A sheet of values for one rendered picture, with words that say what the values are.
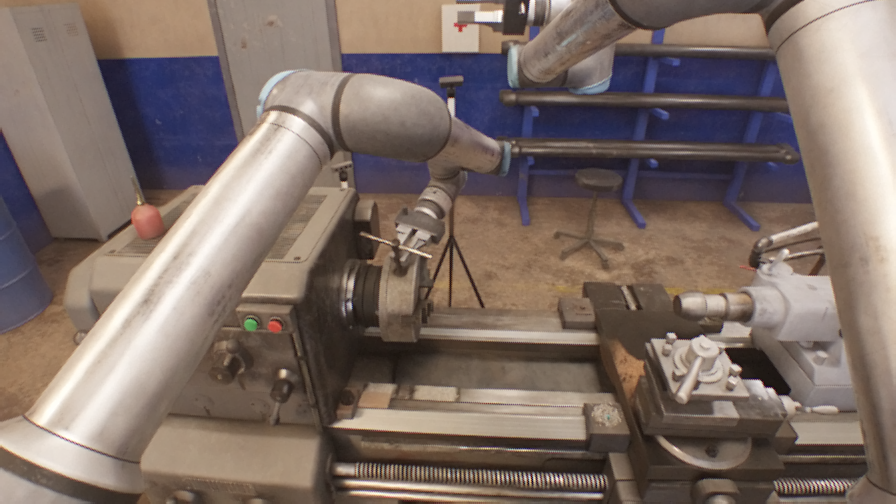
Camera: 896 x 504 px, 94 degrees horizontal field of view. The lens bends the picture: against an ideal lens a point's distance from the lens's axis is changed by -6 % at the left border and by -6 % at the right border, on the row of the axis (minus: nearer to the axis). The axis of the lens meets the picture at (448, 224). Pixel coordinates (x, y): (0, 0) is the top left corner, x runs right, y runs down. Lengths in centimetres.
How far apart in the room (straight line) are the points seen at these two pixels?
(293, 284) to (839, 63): 96
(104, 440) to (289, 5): 395
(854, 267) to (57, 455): 69
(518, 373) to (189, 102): 413
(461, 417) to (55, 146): 382
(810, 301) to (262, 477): 151
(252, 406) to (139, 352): 84
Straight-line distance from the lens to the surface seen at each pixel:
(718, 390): 114
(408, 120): 64
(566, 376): 162
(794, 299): 147
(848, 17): 53
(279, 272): 106
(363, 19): 413
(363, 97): 63
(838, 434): 165
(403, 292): 117
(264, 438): 138
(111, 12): 517
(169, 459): 150
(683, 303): 138
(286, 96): 68
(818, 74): 52
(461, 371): 158
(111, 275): 128
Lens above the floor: 189
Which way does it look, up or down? 29 degrees down
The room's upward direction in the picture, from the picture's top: straight up
